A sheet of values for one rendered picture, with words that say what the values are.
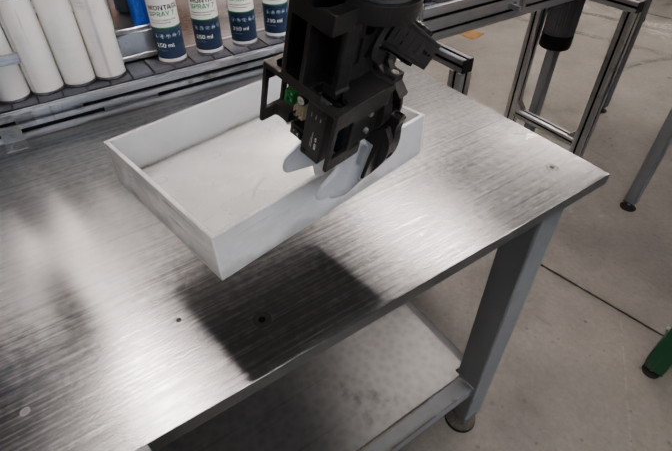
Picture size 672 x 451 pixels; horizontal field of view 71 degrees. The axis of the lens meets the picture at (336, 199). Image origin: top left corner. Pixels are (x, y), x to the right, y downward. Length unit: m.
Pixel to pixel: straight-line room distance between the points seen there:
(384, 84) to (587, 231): 1.75
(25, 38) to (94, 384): 0.57
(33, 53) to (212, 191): 0.49
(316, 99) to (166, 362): 0.32
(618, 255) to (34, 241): 1.80
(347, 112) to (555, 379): 1.34
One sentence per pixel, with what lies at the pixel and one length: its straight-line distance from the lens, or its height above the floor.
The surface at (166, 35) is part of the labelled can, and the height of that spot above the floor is 0.94.
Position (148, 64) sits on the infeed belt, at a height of 0.88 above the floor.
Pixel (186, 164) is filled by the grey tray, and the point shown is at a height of 0.95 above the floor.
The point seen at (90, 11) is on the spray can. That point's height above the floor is 1.00.
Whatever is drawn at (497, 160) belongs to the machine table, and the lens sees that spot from 0.78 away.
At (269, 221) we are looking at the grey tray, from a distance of 0.41.
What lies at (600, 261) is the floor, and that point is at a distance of 1.94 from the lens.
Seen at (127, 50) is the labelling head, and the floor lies 0.90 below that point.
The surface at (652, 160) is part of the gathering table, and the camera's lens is 2.10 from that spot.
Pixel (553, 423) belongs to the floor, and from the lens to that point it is 1.50.
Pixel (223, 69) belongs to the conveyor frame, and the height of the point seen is 0.86.
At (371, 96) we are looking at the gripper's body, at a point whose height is 1.11.
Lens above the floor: 1.26
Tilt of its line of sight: 40 degrees down
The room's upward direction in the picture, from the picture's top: straight up
